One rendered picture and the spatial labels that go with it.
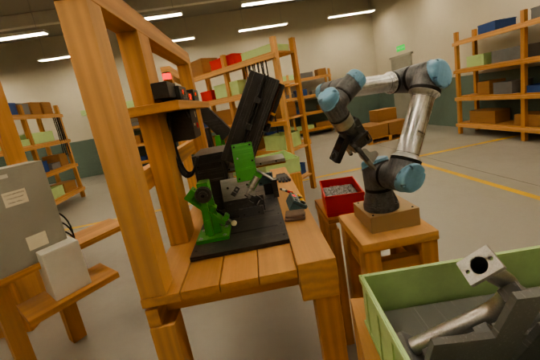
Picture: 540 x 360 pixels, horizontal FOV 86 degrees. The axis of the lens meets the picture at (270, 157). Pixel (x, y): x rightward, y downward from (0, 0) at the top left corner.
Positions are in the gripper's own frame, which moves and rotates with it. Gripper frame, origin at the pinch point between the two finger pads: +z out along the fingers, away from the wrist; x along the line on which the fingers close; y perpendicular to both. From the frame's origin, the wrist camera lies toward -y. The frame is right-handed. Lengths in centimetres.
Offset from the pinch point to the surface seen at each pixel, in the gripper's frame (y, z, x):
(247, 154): -34, -8, 55
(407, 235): -5.6, 29.1, -17.6
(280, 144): 4, 138, 283
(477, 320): -19, -17, -65
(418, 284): -19.3, 4.0, -44.8
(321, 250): -34.7, 6.1, -13.2
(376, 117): 261, 401, 495
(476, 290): -8, 15, -51
